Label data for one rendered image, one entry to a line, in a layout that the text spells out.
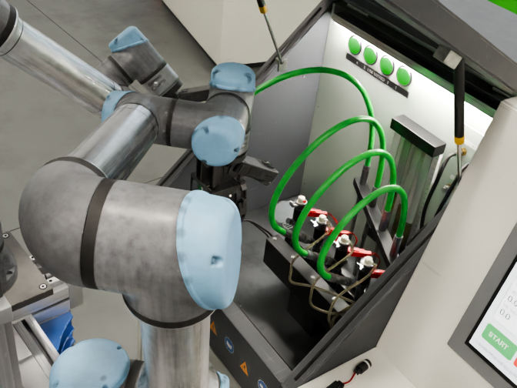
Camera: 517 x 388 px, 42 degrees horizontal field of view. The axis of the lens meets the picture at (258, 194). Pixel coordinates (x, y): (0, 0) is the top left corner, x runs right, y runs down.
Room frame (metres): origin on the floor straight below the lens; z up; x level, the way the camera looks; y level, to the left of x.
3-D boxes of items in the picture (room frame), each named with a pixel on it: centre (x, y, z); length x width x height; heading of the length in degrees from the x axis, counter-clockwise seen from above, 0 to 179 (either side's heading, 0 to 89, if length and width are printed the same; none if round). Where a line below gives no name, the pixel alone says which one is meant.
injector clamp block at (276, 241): (1.20, -0.18, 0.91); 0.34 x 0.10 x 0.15; 39
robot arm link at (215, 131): (0.91, 0.09, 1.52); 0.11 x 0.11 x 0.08; 87
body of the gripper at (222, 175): (1.00, 0.07, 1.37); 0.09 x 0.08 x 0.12; 129
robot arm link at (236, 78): (1.01, 0.07, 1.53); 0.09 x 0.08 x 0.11; 177
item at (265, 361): (1.15, 0.08, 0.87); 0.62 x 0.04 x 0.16; 39
